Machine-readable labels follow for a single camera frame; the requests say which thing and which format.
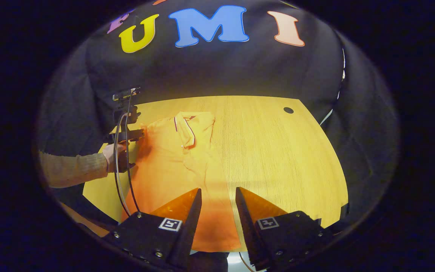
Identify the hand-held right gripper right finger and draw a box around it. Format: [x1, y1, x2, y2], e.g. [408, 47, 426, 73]
[235, 187, 332, 272]

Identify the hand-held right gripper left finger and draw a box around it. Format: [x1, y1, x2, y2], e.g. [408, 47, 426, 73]
[102, 188, 203, 271]

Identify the orange T-shirt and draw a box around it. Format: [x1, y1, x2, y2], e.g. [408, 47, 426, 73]
[121, 111, 242, 253]

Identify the black backdrop cloth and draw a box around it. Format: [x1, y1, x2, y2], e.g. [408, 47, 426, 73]
[36, 0, 399, 235]

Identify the black cable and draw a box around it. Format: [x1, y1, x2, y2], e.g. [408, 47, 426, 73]
[113, 113, 132, 216]
[125, 91, 140, 213]

